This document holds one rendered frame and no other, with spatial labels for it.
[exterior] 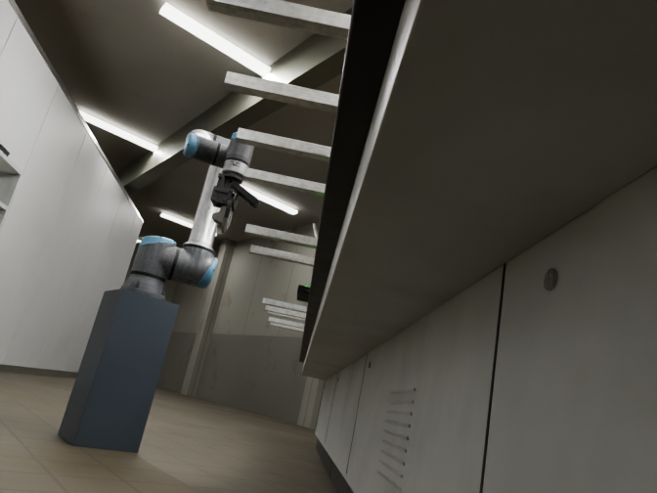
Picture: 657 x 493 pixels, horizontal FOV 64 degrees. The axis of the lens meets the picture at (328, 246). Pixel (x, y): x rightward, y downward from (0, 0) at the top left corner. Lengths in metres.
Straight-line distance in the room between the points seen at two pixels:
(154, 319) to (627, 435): 2.05
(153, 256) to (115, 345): 0.40
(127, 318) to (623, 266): 2.02
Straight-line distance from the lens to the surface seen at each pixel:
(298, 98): 1.20
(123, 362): 2.28
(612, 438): 0.44
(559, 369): 0.51
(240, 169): 1.93
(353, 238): 0.67
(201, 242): 2.44
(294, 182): 1.65
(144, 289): 2.34
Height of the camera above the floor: 0.31
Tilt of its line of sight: 17 degrees up
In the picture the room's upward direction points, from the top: 12 degrees clockwise
